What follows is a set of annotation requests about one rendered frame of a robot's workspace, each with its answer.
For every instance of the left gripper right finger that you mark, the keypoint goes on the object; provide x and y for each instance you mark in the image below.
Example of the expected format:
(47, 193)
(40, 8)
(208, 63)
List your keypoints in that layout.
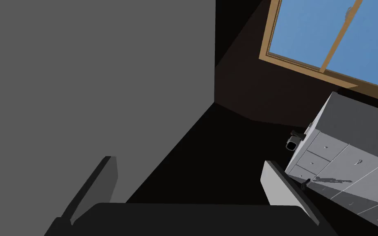
(284, 188)

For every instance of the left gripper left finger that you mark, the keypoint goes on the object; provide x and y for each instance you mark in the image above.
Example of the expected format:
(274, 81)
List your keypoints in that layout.
(96, 186)

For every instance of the grey drawer cabinet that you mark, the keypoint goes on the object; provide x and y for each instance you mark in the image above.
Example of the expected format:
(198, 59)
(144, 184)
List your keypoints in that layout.
(353, 157)

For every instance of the wooden framed window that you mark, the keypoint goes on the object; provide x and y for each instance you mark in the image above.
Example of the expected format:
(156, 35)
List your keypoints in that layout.
(333, 36)

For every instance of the small grey black camera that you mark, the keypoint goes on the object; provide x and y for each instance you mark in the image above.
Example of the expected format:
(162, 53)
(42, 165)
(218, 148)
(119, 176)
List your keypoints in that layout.
(292, 143)

